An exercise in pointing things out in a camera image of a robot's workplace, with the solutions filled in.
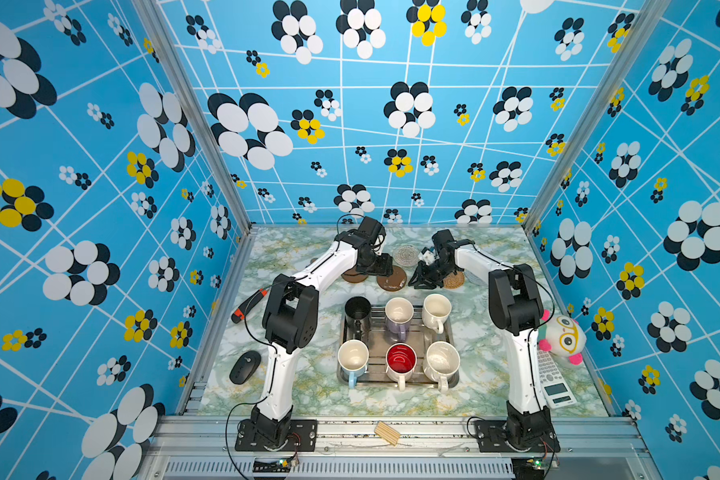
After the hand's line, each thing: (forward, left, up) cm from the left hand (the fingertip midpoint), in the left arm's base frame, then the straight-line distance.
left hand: (388, 269), depth 95 cm
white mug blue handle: (-25, +11, -9) cm, 29 cm away
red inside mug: (-26, -3, -8) cm, 28 cm away
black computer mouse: (-29, +41, -8) cm, 51 cm away
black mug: (-13, +9, -8) cm, 18 cm away
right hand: (+1, -10, -10) cm, 14 cm away
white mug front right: (-27, -15, -8) cm, 32 cm away
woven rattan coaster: (+1, -23, -8) cm, 25 cm away
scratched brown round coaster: (+1, -3, -8) cm, 9 cm away
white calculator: (-34, -44, -8) cm, 57 cm away
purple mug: (-13, -3, -5) cm, 14 cm away
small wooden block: (-44, +1, -9) cm, 45 cm away
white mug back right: (-11, -15, -5) cm, 20 cm away
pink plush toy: (-22, -49, -2) cm, 53 cm away
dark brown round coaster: (-8, +11, +8) cm, 16 cm away
